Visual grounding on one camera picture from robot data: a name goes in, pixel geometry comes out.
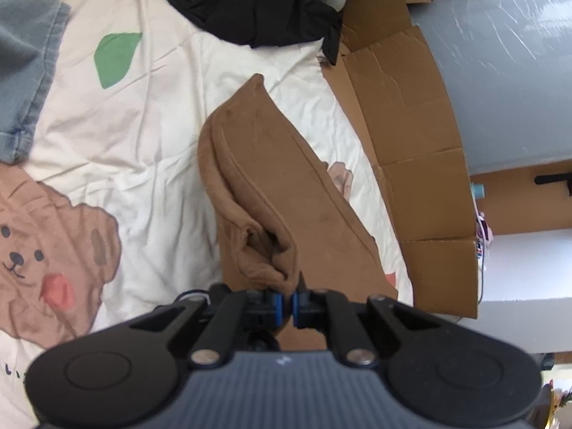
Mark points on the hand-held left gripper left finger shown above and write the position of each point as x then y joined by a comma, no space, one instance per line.
278,307

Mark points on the blue denim garment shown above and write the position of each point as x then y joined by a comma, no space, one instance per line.
22,76

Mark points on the brown printed t-shirt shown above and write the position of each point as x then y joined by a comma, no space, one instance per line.
277,178

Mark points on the pink pouch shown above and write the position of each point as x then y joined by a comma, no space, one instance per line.
488,234

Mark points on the white bear-print bed sheet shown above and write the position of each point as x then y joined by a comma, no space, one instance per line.
156,143

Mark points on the flattened cardboard sheet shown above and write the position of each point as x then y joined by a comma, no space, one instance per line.
402,120

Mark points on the black crumpled garment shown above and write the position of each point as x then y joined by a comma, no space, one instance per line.
250,4

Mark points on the grey plastic-wrapped mattress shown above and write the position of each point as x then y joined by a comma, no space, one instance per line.
505,76

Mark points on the purple white pouch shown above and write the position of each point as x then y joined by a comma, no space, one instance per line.
479,248

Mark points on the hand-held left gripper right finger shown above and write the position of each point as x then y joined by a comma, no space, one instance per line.
296,308

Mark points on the blue-capped bottle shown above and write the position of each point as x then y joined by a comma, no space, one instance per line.
477,190

